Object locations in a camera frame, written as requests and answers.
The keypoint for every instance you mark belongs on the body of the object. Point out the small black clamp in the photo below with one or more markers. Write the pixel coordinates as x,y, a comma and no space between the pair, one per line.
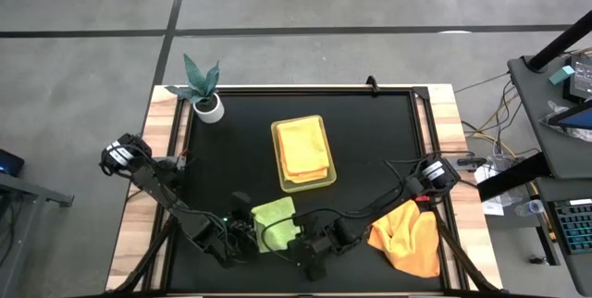
372,84

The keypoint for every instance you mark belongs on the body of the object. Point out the small teal box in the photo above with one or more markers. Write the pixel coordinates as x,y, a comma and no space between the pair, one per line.
562,75

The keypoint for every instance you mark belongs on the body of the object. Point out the white paper sheet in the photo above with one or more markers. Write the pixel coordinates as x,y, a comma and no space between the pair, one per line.
492,206

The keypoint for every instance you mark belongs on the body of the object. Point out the grey computer desk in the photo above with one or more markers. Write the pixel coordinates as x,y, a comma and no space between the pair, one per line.
546,150

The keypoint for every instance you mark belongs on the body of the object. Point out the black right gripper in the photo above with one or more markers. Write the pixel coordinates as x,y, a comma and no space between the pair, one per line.
319,244

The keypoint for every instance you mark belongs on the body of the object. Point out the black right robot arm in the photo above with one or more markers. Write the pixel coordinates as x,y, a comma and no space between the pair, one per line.
430,175

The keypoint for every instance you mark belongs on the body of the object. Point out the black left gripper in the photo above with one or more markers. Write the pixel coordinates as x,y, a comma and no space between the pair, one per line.
240,242

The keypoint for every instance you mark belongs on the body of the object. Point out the white plant pot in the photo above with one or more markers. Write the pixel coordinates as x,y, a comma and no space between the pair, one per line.
209,110

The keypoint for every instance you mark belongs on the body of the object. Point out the black device with blue light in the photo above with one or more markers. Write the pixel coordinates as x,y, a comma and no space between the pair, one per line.
9,164

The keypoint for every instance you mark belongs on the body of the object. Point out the yellow microfiber towel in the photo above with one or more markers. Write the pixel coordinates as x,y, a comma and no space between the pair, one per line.
307,178

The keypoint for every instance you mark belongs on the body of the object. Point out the black backlit keyboard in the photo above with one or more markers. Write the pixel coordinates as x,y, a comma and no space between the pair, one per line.
575,228

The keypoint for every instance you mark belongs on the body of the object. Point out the green artificial plant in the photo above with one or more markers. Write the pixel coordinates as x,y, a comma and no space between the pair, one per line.
199,78

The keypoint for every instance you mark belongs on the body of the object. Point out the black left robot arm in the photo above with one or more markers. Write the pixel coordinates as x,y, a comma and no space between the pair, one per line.
152,180

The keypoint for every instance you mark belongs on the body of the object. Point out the black electronic device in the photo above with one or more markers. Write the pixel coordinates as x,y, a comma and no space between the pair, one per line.
583,80

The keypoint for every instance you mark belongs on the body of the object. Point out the orange microfiber towel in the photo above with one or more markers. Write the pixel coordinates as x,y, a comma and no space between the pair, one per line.
407,242
300,145

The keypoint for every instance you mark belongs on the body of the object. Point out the black aluminium table frame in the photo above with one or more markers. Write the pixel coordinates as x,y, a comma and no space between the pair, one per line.
421,93

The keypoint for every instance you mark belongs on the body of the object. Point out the yellow translucent plastic bin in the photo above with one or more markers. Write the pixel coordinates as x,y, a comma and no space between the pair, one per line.
279,182

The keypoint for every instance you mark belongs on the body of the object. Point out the lime green microfiber towel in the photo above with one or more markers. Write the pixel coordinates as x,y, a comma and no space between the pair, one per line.
277,228

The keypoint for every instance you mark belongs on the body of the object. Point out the grey metal-legged desk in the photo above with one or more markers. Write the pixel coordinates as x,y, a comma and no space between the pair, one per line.
28,191

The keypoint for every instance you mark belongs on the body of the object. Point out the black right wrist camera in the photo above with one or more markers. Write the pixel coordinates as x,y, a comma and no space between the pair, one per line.
315,271

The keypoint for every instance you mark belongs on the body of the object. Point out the black round pole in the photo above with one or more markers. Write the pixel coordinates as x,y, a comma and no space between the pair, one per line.
559,43

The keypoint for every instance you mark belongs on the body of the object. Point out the dark tablet screen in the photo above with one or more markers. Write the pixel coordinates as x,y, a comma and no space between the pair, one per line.
575,117

